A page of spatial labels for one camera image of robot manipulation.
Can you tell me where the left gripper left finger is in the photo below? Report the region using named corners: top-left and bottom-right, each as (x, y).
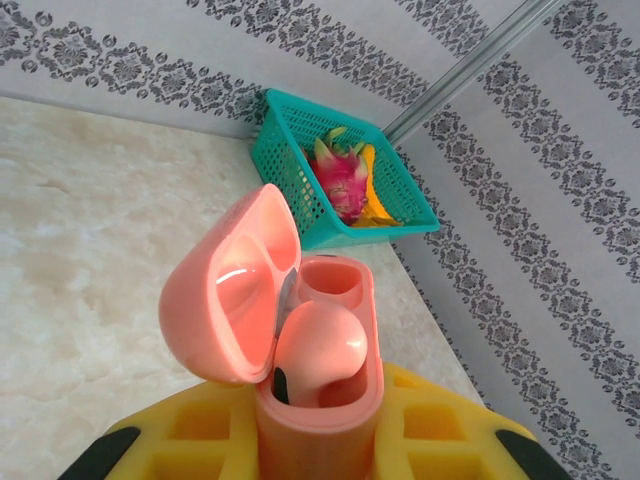
top-left (57, 382), bottom-right (264, 480)

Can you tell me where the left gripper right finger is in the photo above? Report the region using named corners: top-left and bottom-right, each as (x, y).
top-left (374, 360), bottom-right (576, 480)

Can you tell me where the pink earbud charging case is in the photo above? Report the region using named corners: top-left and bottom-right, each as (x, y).
top-left (158, 182), bottom-right (386, 480)

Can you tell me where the pink wireless earbud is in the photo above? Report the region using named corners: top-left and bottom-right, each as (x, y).
top-left (271, 303), bottom-right (370, 407)

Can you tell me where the yellow banana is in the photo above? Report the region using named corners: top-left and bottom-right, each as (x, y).
top-left (349, 143), bottom-right (403, 229)

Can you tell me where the pink dragon fruit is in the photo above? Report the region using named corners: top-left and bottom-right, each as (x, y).
top-left (307, 127), bottom-right (374, 226)

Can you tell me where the teal plastic basket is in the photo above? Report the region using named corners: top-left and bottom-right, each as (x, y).
top-left (248, 88), bottom-right (441, 251)

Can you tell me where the aluminium frame post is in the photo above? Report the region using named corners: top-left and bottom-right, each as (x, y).
top-left (387, 0), bottom-right (556, 144)

